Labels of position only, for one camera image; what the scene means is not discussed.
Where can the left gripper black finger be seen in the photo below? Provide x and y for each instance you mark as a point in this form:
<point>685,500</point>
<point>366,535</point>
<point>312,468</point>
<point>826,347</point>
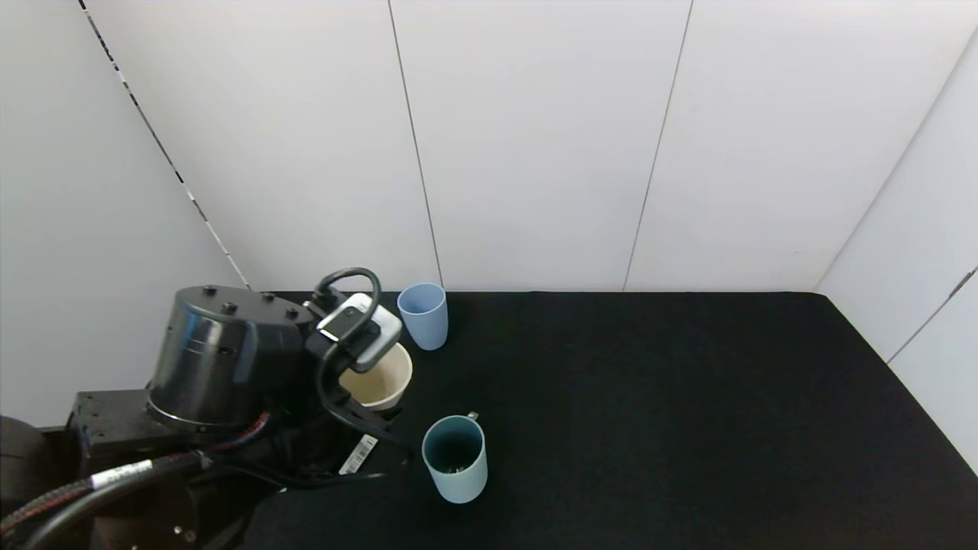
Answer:
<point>390,413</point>

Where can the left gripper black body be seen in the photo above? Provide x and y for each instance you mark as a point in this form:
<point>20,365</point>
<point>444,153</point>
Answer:
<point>359,454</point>

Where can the cream plastic cup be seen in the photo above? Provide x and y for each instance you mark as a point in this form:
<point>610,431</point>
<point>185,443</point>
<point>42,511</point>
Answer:
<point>382,382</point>

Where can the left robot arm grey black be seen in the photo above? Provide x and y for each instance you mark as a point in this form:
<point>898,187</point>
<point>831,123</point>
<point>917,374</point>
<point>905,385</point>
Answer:
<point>221,351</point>

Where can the light blue plastic cup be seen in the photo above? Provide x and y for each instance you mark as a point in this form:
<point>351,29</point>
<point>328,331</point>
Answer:
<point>424,321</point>

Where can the teal plastic cup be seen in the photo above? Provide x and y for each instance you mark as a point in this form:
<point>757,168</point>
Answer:
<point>458,485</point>

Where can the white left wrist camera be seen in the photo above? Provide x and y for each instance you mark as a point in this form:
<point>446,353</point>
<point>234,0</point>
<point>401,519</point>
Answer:
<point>378,336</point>

